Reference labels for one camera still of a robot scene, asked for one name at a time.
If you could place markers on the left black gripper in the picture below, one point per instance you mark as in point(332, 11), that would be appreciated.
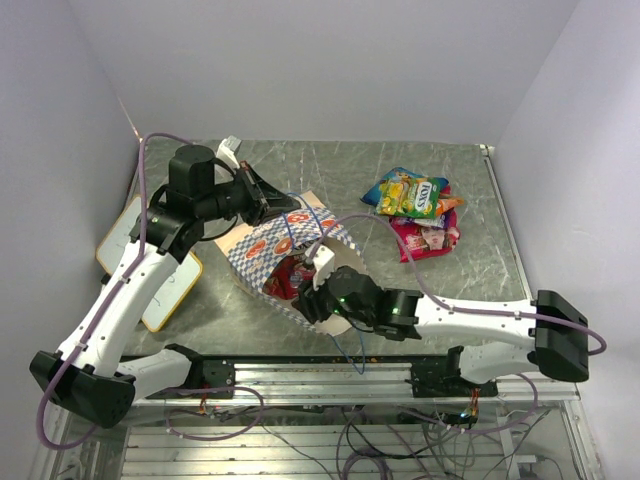
point(264, 199)

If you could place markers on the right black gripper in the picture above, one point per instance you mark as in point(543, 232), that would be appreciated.
point(309, 301)

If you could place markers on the blue checkered paper bag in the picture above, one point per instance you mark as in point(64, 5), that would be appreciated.
point(254, 252)

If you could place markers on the magenta candy packet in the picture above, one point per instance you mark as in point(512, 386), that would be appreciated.
point(287, 277)

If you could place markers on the red chips bag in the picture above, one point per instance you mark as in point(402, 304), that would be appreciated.
point(428, 241)

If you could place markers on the green yellow candy packet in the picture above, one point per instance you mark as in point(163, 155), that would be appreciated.
point(413, 198)

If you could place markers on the purple snack packet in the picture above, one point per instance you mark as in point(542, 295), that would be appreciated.
point(432, 222)

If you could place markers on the orange snack packet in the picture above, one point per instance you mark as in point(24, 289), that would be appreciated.
point(448, 203)

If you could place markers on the blue snack bag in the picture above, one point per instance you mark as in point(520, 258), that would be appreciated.
point(374, 194)

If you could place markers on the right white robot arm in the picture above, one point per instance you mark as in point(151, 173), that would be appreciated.
point(546, 335)

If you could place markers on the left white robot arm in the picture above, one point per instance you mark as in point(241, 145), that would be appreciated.
point(86, 375)

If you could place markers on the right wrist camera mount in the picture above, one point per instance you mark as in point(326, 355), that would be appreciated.
point(323, 261)

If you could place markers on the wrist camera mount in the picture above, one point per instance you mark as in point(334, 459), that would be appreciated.
point(227, 151)
point(323, 261)

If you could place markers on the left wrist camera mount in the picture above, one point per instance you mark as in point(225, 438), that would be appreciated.
point(227, 151)

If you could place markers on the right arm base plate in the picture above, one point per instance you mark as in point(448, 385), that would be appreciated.
point(430, 378)

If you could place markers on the aluminium frame rail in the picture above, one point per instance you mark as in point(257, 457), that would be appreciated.
point(383, 382)

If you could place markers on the small whiteboard yellow frame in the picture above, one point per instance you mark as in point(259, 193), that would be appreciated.
point(175, 288)

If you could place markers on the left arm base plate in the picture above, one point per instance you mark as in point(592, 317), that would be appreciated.
point(208, 373)

